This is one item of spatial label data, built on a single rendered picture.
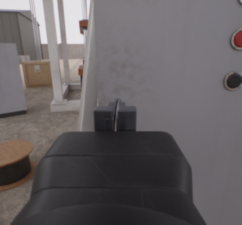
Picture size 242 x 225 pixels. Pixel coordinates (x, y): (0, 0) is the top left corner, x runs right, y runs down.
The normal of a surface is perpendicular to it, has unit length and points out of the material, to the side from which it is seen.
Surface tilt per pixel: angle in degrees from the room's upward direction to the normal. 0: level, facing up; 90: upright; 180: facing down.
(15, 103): 90
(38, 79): 90
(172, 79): 90
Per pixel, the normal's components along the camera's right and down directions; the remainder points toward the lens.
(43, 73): 0.33, 0.27
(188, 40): -0.01, 0.29
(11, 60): 0.55, 0.23
